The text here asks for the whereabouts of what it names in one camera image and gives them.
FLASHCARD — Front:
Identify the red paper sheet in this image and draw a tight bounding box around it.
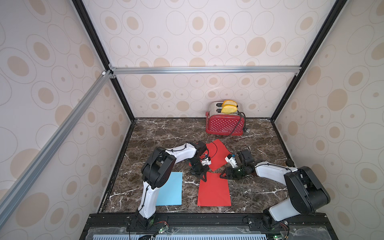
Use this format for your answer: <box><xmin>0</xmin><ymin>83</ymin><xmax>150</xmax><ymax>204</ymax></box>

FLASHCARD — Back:
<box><xmin>197</xmin><ymin>172</ymin><xmax>232</xmax><ymax>207</ymax></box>
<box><xmin>206</xmin><ymin>140</ymin><xmax>231</xmax><ymax>172</ymax></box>

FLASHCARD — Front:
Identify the light blue paper sheet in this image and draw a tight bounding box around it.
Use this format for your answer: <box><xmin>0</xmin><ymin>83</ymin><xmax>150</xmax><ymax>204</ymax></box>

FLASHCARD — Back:
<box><xmin>156</xmin><ymin>172</ymin><xmax>183</xmax><ymax>206</ymax></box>

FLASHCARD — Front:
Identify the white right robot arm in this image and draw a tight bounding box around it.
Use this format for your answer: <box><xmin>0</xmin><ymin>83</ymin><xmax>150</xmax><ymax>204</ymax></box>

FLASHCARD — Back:
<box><xmin>220</xmin><ymin>162</ymin><xmax>331</xmax><ymax>230</ymax></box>

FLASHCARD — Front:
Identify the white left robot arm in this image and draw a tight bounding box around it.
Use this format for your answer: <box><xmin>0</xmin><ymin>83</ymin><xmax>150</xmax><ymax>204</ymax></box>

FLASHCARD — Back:
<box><xmin>136</xmin><ymin>141</ymin><xmax>211</xmax><ymax>230</ymax></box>

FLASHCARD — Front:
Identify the jar with black lid far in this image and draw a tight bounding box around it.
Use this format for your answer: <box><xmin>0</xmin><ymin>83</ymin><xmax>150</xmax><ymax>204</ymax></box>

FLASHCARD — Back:
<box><xmin>285</xmin><ymin>159</ymin><xmax>295</xmax><ymax>168</ymax></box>

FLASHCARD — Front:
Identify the red polka dot toaster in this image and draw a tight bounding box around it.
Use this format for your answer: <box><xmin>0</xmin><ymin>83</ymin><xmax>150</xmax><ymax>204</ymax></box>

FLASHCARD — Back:
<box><xmin>206</xmin><ymin>101</ymin><xmax>246</xmax><ymax>136</ymax></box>

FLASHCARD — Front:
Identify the yellow toast slice front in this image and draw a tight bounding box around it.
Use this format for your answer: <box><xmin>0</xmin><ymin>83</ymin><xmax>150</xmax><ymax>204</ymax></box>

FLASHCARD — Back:
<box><xmin>221</xmin><ymin>104</ymin><xmax>238</xmax><ymax>114</ymax></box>

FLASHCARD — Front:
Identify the yellow toast slice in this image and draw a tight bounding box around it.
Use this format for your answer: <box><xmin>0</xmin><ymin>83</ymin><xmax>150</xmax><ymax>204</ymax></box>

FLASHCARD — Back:
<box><xmin>222</xmin><ymin>100</ymin><xmax>238</xmax><ymax>108</ymax></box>
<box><xmin>221</xmin><ymin>104</ymin><xmax>238</xmax><ymax>114</ymax></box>

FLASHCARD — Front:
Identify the yellow toast slice rear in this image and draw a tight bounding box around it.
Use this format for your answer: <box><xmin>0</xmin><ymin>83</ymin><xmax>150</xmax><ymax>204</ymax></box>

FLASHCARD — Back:
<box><xmin>222</xmin><ymin>100</ymin><xmax>238</xmax><ymax>108</ymax></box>

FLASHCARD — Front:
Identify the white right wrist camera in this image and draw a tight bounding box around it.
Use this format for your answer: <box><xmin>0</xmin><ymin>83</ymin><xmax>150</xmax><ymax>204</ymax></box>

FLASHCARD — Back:
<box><xmin>225</xmin><ymin>149</ymin><xmax>255</xmax><ymax>168</ymax></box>

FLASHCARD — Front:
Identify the black toaster power cable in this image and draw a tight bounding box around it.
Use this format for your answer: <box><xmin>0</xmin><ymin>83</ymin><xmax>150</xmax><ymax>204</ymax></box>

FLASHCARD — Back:
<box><xmin>229</xmin><ymin>111</ymin><xmax>250</xmax><ymax>136</ymax></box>

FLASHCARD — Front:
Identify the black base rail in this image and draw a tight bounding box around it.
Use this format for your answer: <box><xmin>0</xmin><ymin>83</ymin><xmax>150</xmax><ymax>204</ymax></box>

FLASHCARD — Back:
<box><xmin>80</xmin><ymin>213</ymin><xmax>338</xmax><ymax>240</ymax></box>

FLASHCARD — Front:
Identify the horizontal aluminium frame bar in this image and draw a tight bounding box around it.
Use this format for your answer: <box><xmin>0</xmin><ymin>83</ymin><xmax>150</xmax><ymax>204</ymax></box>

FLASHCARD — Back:
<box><xmin>112</xmin><ymin>66</ymin><xmax>301</xmax><ymax>75</ymax></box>

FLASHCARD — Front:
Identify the diagonal aluminium frame bar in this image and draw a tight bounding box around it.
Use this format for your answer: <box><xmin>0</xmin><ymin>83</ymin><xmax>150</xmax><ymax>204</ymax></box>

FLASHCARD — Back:
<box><xmin>0</xmin><ymin>69</ymin><xmax>112</xmax><ymax>229</ymax></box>

